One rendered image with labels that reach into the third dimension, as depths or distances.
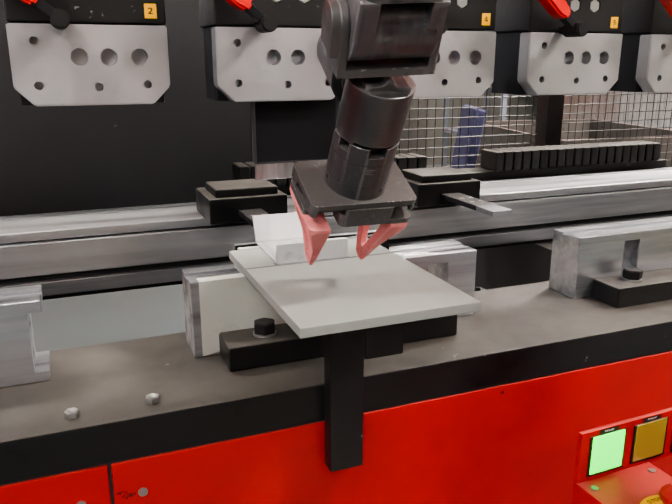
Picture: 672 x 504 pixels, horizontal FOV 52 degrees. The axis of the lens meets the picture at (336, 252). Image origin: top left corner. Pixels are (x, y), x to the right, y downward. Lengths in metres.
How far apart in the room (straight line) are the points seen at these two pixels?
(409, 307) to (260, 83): 0.31
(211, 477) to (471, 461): 0.33
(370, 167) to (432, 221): 0.64
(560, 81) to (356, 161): 0.45
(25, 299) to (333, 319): 0.36
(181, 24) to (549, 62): 0.66
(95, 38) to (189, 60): 0.58
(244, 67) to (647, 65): 0.57
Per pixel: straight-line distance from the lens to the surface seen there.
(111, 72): 0.75
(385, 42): 0.52
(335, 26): 0.52
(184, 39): 1.31
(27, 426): 0.75
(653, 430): 0.86
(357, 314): 0.61
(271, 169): 0.83
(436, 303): 0.65
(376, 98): 0.55
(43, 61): 0.75
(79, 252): 1.06
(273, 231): 0.86
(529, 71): 0.94
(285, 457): 0.80
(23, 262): 1.07
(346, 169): 0.59
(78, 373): 0.84
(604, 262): 1.10
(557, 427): 0.98
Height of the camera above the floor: 1.22
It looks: 16 degrees down
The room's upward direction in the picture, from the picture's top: straight up
